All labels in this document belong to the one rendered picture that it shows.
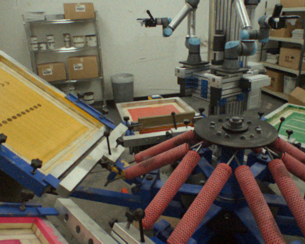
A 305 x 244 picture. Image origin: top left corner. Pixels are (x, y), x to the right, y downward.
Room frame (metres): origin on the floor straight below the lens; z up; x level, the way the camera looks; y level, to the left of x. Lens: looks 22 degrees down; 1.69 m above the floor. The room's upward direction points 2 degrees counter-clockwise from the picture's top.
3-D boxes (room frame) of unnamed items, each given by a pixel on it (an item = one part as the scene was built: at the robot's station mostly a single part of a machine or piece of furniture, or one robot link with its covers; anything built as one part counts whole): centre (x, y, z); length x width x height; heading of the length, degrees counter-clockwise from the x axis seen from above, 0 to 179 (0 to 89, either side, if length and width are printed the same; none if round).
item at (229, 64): (2.25, -0.70, 1.31); 0.15 x 0.15 x 0.10
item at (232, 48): (2.26, -0.70, 1.42); 0.13 x 0.12 x 0.14; 96
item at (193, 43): (2.69, -0.44, 1.42); 0.13 x 0.12 x 0.14; 5
